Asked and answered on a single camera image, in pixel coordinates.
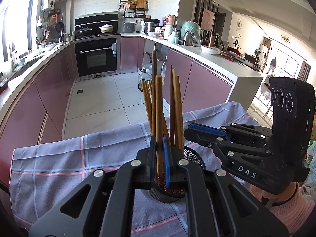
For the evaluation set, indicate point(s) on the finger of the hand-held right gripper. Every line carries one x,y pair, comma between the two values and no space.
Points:
209,130
197,137

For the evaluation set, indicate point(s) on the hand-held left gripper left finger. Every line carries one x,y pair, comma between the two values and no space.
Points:
148,163

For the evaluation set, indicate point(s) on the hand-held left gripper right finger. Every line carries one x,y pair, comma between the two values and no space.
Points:
167,163

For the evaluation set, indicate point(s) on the black mesh utensil holder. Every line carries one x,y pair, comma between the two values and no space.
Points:
195,156

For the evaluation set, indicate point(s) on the bunch of bamboo chopsticks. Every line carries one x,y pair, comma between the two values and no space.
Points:
178,108

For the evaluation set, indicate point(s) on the person's right hand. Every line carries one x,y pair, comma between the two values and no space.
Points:
264,195

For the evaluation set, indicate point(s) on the white plastic bag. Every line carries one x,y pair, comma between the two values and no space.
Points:
311,163

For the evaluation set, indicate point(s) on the pink peninsula counter cabinet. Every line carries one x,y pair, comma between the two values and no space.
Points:
205,81

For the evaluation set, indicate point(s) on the cooking oil bottle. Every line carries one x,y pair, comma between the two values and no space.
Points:
144,85

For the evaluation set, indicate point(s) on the grey plaid tablecloth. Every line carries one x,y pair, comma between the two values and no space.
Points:
74,167

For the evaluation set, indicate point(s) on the dining table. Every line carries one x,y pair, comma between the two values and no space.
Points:
246,60

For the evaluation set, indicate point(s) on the white bowl with plastic wrap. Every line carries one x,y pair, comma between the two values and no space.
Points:
210,49

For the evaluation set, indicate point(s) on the steel thermos bottle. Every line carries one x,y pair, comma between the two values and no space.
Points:
188,39

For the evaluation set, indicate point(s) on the pale green jar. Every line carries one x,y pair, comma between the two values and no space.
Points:
174,38

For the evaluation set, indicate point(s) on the round ceiling lamp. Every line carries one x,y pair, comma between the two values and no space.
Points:
285,38

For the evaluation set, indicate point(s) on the green plastic-covered appliance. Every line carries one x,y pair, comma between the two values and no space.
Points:
191,29

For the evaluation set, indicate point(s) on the pink kettle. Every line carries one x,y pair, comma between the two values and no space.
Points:
170,19

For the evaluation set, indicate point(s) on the black built-in oven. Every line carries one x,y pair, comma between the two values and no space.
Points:
96,56

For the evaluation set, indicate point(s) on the steel stock pot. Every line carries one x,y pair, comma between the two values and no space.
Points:
150,27

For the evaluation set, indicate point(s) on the wooden slat screen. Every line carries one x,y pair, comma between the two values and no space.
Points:
197,9

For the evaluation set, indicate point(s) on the pink sink counter cabinet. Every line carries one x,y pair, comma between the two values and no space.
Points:
37,98

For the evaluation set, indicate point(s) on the white casserole pot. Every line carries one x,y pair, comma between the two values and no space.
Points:
107,28

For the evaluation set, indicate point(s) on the wooden cutting board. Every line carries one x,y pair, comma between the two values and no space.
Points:
141,3

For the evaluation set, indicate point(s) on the black wok with glass lid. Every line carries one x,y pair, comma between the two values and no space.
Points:
84,30

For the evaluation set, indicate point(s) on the black range hood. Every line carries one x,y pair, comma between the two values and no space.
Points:
96,19

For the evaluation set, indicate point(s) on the black frying pan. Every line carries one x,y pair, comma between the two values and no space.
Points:
60,26

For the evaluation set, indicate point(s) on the dark red bowl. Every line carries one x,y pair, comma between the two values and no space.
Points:
3,84

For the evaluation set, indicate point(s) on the kitchen window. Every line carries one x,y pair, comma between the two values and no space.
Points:
14,24

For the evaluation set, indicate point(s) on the wall clock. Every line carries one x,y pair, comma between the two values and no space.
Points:
238,24

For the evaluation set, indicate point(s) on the pink wall picture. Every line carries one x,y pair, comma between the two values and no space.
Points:
207,19

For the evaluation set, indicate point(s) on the black wall rack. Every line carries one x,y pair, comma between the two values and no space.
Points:
140,12

